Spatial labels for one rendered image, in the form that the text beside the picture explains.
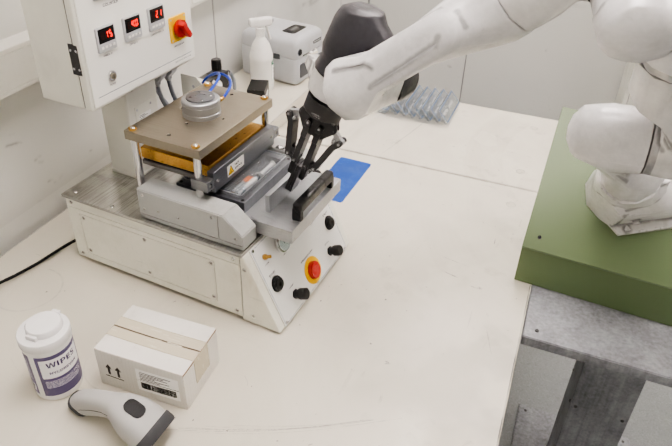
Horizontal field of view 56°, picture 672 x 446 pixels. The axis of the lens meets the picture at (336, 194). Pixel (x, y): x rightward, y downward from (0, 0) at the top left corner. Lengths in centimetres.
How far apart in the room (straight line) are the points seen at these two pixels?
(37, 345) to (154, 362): 19
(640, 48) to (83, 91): 94
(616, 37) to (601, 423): 120
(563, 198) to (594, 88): 225
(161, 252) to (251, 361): 30
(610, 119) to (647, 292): 48
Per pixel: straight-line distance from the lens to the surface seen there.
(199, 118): 130
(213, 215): 122
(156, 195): 129
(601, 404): 179
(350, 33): 105
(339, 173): 181
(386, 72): 93
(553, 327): 142
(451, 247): 156
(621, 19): 84
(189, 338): 120
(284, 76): 225
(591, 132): 111
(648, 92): 102
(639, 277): 145
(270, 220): 124
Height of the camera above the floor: 169
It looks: 33 degrees down
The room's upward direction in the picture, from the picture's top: 2 degrees clockwise
